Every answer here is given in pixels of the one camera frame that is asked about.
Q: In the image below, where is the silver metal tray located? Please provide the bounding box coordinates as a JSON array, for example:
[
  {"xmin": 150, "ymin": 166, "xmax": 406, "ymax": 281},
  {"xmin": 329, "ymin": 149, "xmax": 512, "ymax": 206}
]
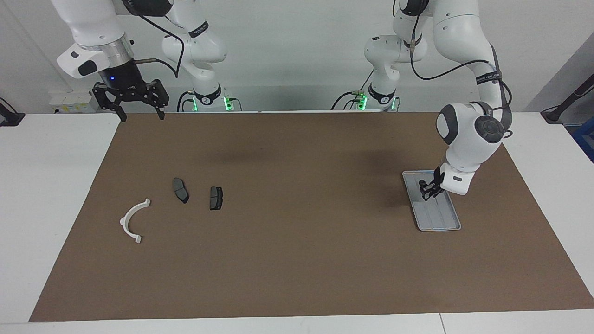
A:
[{"xmin": 402, "ymin": 170, "xmax": 462, "ymax": 232}]

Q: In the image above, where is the white background box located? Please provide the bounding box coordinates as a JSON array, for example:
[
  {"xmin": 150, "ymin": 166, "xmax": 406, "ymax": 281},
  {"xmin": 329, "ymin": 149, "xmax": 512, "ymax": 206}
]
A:
[{"xmin": 49, "ymin": 90, "xmax": 100, "ymax": 113}]

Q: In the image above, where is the long dark brake pad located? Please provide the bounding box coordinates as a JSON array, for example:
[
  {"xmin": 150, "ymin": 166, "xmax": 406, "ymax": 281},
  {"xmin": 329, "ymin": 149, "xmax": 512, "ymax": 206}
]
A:
[{"xmin": 172, "ymin": 178, "xmax": 190, "ymax": 204}]

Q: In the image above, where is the black table clamp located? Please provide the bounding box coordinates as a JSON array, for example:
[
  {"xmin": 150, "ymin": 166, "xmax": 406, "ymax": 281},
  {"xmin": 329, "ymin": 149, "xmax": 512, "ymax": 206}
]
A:
[{"xmin": 0, "ymin": 97, "xmax": 26, "ymax": 127}]

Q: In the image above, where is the brown table mat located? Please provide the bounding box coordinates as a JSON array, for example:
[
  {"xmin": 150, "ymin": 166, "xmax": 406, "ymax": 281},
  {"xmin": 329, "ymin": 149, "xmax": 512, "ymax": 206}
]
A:
[{"xmin": 29, "ymin": 111, "xmax": 594, "ymax": 322}]

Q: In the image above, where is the black angled stand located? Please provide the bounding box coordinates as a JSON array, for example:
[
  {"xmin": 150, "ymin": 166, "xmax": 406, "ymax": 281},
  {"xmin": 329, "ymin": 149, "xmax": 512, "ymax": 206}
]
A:
[{"xmin": 541, "ymin": 74, "xmax": 594, "ymax": 125}]

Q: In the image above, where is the blue bin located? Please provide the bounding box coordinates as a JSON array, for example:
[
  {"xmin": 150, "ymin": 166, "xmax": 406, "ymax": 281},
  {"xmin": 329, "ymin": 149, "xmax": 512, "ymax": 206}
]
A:
[{"xmin": 572, "ymin": 123, "xmax": 594, "ymax": 163}]

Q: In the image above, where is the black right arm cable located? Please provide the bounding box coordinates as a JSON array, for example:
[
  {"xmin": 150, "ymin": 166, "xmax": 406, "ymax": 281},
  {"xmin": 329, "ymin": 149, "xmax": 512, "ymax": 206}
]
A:
[{"xmin": 137, "ymin": 14, "xmax": 186, "ymax": 78}]

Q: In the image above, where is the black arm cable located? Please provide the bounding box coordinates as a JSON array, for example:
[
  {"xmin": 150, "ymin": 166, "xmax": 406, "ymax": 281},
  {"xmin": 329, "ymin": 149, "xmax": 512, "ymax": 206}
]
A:
[
  {"xmin": 137, "ymin": 14, "xmax": 186, "ymax": 78},
  {"xmin": 394, "ymin": 0, "xmax": 513, "ymax": 140}
]

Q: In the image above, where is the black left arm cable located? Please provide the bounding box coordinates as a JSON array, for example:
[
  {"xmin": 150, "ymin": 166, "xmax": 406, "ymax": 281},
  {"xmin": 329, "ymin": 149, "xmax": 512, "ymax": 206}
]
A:
[{"xmin": 394, "ymin": 0, "xmax": 513, "ymax": 140}]

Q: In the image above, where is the white curved plastic bracket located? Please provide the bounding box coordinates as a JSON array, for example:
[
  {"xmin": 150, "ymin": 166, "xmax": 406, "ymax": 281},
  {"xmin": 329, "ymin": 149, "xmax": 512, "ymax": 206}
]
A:
[{"xmin": 120, "ymin": 199, "xmax": 151, "ymax": 244}]

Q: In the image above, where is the black left base cable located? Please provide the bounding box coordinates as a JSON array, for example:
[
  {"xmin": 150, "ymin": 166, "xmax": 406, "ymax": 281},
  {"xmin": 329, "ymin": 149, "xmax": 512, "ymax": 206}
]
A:
[{"xmin": 331, "ymin": 70, "xmax": 375, "ymax": 110}]

